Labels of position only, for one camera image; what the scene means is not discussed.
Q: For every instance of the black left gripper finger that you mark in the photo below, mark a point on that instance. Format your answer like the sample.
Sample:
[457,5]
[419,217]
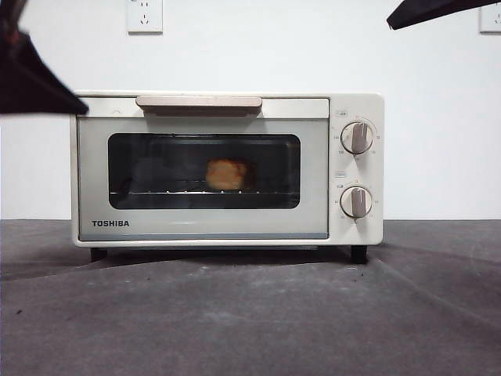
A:
[27,98]
[31,58]

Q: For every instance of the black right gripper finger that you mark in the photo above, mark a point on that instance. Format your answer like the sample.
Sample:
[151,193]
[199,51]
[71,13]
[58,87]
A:
[422,11]

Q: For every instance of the golden bread loaf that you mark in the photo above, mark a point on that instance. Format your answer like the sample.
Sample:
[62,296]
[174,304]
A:
[225,174]

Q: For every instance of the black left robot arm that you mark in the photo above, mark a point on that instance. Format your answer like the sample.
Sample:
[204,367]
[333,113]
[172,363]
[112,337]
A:
[8,15]

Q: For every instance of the white Toshiba toaster oven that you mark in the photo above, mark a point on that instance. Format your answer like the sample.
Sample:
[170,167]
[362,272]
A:
[360,105]

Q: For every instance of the beige oven knob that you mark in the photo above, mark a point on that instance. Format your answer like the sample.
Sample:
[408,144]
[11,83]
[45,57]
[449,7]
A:
[355,201]
[356,138]

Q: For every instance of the white wall socket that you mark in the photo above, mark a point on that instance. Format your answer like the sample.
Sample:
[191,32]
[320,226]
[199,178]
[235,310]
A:
[144,17]
[492,17]

